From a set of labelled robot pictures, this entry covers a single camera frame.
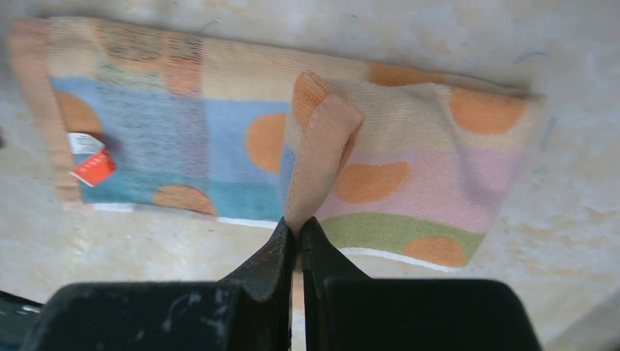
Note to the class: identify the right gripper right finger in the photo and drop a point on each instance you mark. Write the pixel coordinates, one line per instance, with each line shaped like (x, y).
(345, 309)

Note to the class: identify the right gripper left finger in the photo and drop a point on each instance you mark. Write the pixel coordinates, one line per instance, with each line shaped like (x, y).
(248, 309)

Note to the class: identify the orange polka dot towel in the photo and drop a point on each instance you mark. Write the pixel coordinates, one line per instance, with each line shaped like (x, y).
(393, 161)

